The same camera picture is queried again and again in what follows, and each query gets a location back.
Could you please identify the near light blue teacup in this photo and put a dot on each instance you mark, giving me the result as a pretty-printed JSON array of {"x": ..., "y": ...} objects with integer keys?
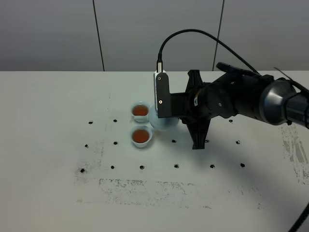
[{"x": 141, "y": 136}]

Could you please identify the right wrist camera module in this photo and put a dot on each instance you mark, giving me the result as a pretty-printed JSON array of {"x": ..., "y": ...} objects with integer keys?
[{"x": 167, "y": 104}]

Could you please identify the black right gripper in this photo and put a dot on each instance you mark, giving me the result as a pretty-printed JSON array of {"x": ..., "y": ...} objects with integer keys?
[{"x": 237, "y": 92}]

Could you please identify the light blue teacup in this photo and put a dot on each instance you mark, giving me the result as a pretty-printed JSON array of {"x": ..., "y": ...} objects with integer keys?
[
  {"x": 141, "y": 136},
  {"x": 140, "y": 112}
]

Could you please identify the light blue porcelain teapot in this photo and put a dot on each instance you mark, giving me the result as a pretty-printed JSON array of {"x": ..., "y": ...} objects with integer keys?
[{"x": 161, "y": 124}]

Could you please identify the far light blue teacup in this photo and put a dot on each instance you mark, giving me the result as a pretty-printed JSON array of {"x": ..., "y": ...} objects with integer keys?
[{"x": 140, "y": 112}]

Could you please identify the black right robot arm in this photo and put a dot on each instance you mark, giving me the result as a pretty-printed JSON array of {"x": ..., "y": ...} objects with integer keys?
[{"x": 282, "y": 101}]

